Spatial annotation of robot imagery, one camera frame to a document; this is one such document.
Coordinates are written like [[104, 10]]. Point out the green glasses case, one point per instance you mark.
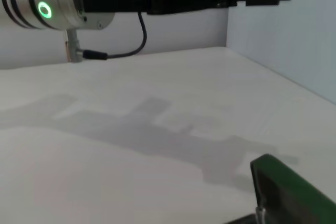
[[288, 195]]

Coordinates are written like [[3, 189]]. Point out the clear white glasses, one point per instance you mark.
[[260, 213]]

